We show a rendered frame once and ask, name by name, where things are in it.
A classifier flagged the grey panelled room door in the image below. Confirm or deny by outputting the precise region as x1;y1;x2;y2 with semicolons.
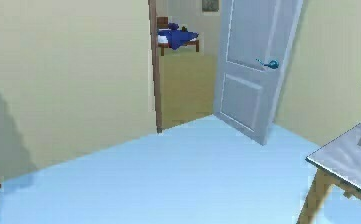
213;0;304;146

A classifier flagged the brown wooden bed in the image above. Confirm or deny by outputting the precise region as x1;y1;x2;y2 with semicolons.
156;16;201;57

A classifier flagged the brown wooden door frame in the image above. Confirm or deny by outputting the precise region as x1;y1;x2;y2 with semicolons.
148;0;164;134

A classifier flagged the teal lever door handle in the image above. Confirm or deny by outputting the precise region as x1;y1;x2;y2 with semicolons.
255;58;280;70

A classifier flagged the framed wall picture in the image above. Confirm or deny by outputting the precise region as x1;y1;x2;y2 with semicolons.
201;0;220;13

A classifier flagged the blue blanket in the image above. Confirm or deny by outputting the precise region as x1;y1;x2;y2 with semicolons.
157;22;200;51

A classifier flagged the grey-topped wooden vanity table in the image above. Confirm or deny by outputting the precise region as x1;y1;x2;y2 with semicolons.
296;114;361;224

